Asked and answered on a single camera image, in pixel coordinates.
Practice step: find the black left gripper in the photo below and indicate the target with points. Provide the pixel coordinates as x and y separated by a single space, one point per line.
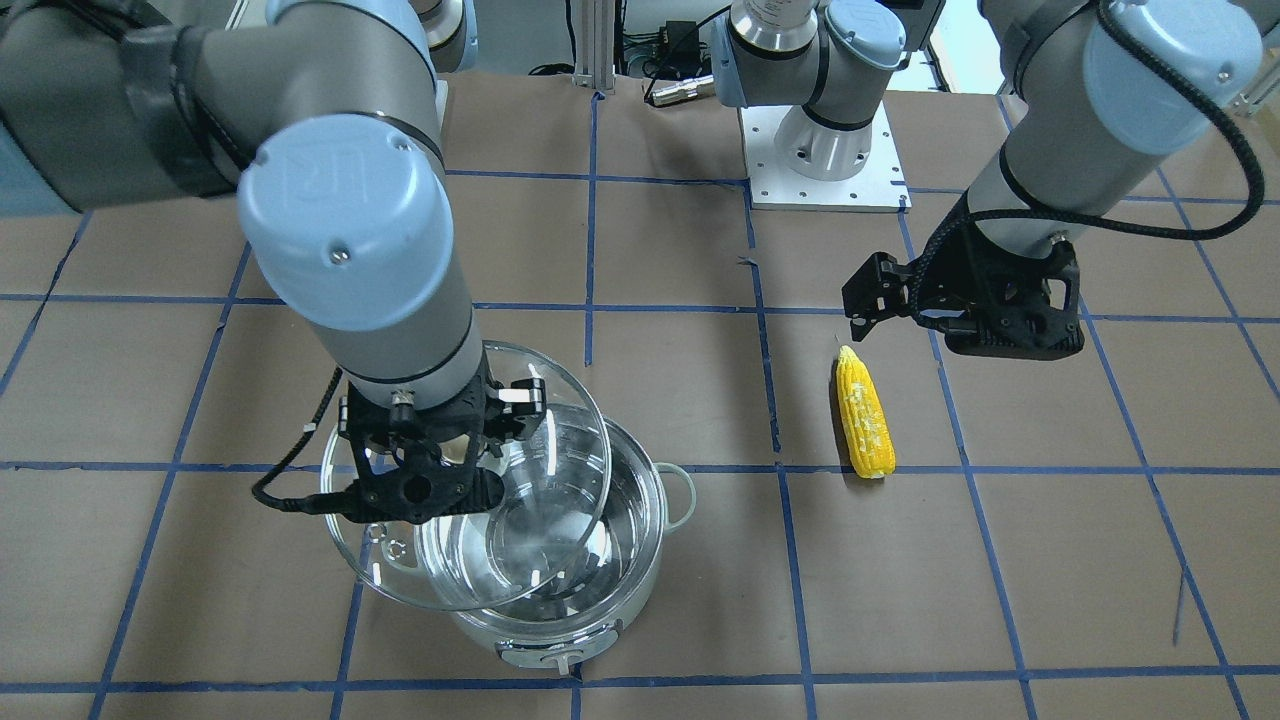
947 283

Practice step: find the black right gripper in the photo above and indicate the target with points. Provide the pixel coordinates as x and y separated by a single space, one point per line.
512 403

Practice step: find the glass pot lid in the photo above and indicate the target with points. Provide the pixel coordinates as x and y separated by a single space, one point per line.
384 553

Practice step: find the yellow corn cob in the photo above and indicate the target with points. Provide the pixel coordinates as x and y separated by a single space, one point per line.
866 431

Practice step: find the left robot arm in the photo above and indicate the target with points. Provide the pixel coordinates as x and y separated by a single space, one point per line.
1112 89

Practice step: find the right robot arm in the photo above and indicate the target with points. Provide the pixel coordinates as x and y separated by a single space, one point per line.
322 123

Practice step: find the pale green steel pot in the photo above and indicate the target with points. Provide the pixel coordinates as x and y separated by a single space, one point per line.
590 570

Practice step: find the brown paper table cover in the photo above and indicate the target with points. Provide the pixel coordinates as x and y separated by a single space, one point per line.
1090 538

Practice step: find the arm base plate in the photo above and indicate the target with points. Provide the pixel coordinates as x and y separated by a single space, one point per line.
796 165

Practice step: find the aluminium frame post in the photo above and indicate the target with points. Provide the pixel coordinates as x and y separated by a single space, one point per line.
594 30

